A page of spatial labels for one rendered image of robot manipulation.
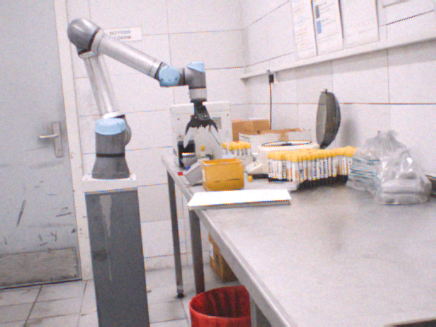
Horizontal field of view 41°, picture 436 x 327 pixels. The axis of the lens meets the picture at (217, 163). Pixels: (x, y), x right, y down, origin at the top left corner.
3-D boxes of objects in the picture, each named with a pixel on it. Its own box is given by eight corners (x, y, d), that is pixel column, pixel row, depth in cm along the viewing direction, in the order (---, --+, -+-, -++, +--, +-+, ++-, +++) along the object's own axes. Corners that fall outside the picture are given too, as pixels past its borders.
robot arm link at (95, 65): (103, 153, 235) (63, 22, 230) (110, 151, 250) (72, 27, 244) (131, 146, 235) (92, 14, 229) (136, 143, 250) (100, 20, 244)
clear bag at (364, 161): (336, 186, 192) (334, 130, 189) (379, 180, 198) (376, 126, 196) (388, 197, 168) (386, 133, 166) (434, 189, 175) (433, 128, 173)
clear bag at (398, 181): (370, 192, 177) (368, 147, 176) (428, 191, 173) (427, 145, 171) (368, 205, 158) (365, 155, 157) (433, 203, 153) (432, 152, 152)
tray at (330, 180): (296, 190, 191) (296, 182, 191) (282, 186, 199) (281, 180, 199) (339, 183, 199) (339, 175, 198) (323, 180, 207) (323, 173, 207)
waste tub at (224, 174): (202, 187, 210) (200, 160, 209) (238, 184, 212) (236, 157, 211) (207, 193, 197) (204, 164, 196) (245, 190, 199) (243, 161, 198)
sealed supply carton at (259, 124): (226, 149, 351) (224, 119, 349) (264, 147, 352) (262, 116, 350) (229, 154, 320) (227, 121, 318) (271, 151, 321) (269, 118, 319)
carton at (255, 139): (239, 163, 278) (238, 131, 276) (297, 157, 282) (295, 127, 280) (250, 169, 253) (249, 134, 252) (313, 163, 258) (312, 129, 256)
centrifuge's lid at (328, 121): (316, 88, 238) (335, 89, 238) (311, 149, 241) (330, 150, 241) (325, 88, 217) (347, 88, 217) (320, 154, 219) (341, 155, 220)
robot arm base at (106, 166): (87, 179, 223) (86, 153, 222) (96, 174, 238) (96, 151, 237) (125, 180, 222) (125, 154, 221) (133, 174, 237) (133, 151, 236)
